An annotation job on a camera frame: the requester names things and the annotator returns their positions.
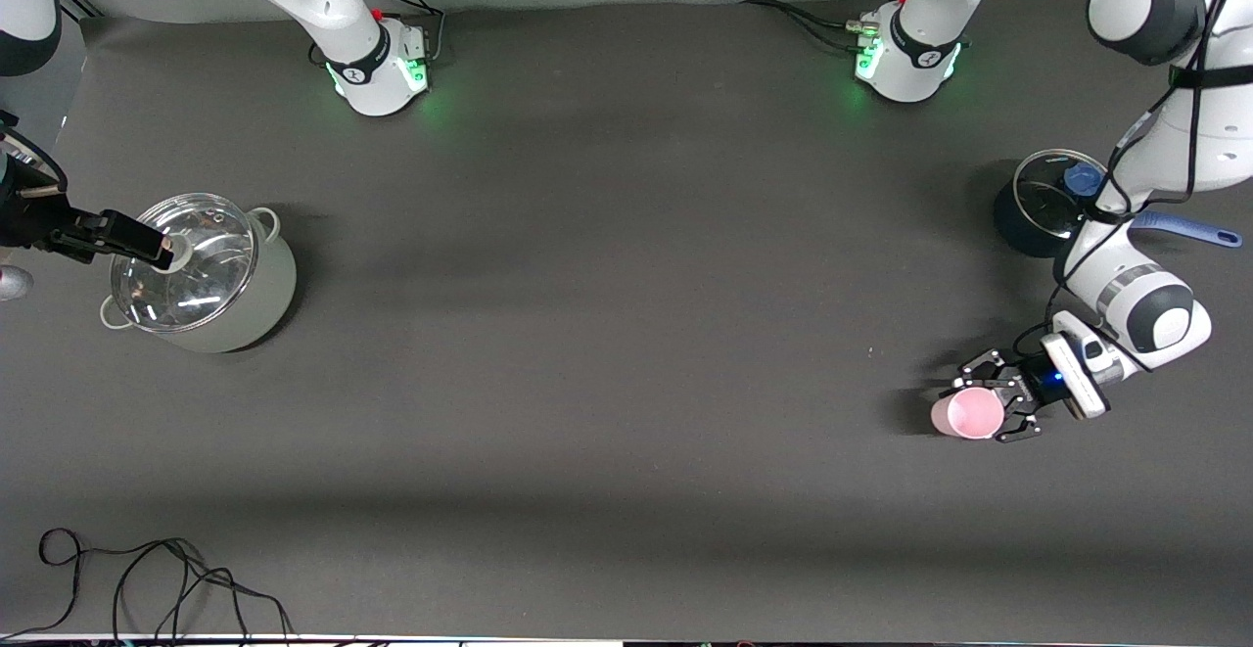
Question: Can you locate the pink plastic cup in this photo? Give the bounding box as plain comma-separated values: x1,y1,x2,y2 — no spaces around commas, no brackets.
930,388,1006,440

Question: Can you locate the glass stock pot lid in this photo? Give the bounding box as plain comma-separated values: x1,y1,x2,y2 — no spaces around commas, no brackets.
110,193,257,333

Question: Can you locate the pale green stock pot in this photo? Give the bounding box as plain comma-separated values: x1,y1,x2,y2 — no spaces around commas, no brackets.
98,193,298,354

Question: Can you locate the glass saucepan lid blue knob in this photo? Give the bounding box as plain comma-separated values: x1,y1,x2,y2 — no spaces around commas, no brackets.
1013,149,1114,239

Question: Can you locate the dark blue saucepan blue handle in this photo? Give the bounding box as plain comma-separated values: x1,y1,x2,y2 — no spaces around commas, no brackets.
993,148,1242,258

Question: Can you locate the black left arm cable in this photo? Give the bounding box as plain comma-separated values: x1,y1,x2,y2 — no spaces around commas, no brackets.
1013,0,1249,354

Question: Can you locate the thin black loose cable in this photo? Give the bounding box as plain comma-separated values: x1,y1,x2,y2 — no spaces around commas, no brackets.
0,528,295,644

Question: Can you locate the black base cable bundle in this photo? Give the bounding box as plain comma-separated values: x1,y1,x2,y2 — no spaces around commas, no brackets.
739,0,911,53
364,0,447,63

